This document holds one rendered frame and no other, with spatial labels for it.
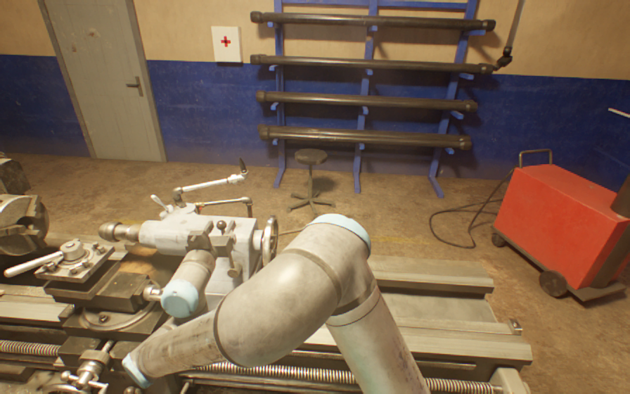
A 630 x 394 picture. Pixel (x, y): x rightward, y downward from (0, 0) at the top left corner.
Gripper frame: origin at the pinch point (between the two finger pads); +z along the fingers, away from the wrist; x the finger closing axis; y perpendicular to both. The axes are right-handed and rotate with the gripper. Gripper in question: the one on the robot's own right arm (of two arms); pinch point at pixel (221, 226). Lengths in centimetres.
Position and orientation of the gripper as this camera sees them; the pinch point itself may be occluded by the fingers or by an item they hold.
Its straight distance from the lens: 113.3
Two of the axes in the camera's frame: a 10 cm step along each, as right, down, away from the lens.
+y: 0.7, 8.7, 5.0
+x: 9.9, -0.3, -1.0
